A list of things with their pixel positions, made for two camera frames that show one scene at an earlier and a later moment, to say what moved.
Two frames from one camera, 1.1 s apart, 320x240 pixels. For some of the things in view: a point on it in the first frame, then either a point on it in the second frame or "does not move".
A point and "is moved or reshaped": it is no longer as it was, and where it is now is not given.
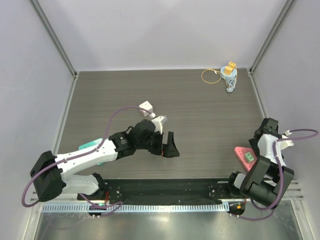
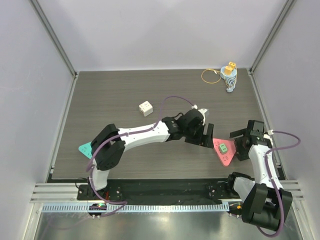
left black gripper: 169,149 → 203,140
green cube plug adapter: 249,157 is moved or reshaped
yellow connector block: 228,70 does not move
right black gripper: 269,124 → 243,144
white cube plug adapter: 147,106 does not move
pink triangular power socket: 246,156 is moved or reshaped
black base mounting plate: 165,189 does not move
